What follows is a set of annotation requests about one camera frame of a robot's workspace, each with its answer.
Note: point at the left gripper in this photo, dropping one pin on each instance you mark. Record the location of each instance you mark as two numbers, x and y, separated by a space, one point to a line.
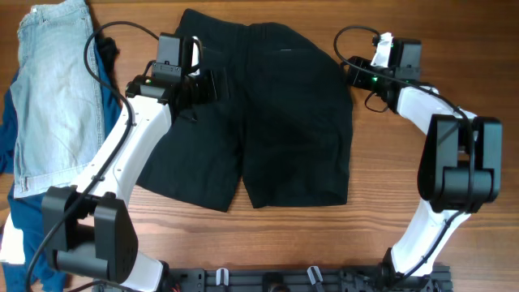
210 92

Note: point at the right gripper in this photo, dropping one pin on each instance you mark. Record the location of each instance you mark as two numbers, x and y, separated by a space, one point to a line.
359 70

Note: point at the black shorts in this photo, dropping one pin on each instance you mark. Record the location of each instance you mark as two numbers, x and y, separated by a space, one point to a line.
282 125

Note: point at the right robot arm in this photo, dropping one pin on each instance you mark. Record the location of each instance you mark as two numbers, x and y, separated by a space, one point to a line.
460 167

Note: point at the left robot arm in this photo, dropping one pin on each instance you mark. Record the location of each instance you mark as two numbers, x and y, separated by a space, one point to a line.
87 224

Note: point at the small black garment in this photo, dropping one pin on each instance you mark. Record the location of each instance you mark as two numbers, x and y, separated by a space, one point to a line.
108 51

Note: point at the light blue denim shorts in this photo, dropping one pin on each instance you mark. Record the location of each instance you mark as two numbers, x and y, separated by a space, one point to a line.
58 104

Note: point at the dark blue shirt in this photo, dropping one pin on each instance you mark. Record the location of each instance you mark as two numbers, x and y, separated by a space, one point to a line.
26 212

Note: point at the white cloth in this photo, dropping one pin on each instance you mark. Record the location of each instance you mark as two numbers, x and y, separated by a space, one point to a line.
12 245

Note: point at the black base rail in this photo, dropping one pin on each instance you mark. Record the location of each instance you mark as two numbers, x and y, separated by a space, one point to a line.
349 279

